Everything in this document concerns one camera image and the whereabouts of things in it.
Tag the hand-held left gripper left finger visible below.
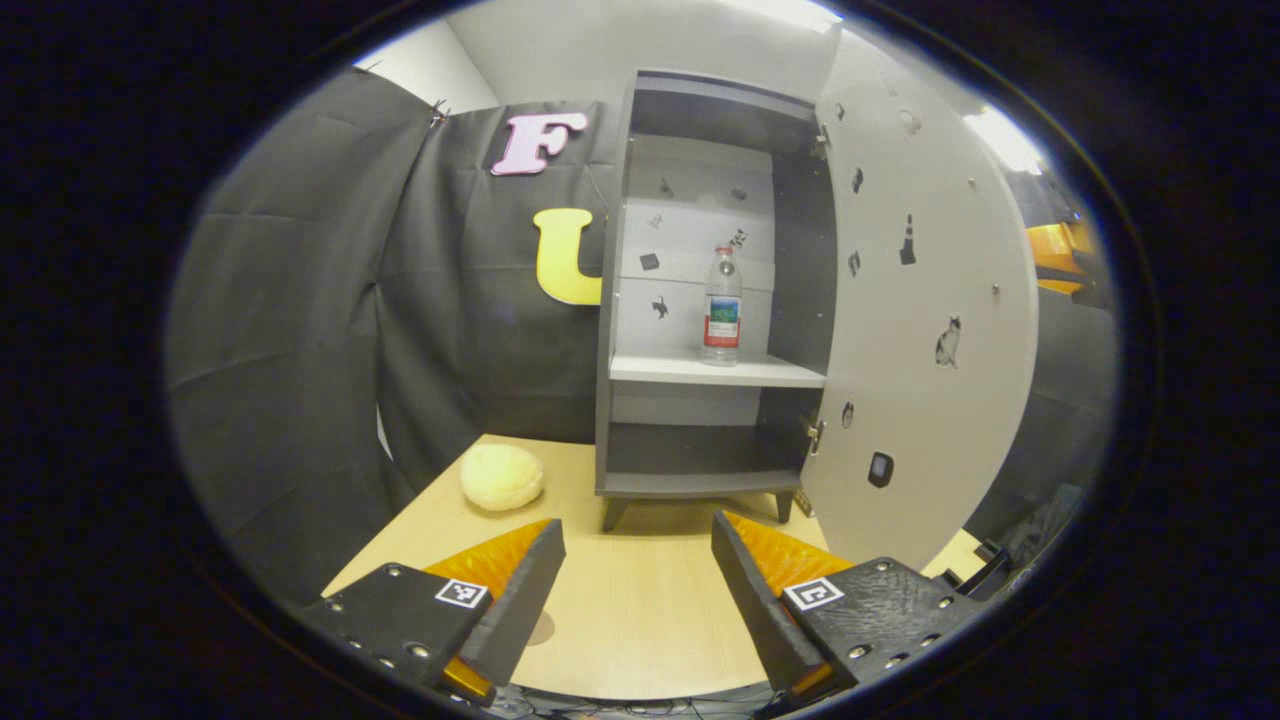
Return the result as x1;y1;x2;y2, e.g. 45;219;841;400
300;518;567;706

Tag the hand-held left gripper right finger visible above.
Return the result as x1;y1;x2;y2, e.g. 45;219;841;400
711;510;986;713

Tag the dark grey cabinet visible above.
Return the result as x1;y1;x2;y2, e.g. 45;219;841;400
595;68;839;533

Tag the grey cabinet door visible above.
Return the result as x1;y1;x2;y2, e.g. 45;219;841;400
800;30;1041;571

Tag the clear plastic bottle red cap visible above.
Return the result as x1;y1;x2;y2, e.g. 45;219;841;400
702;246;744;367

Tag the narrow ceiling light strip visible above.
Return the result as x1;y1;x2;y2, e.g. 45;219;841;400
965;105;1046;176

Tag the large ceiling light panel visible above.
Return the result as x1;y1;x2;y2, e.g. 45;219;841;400
720;0;846;31

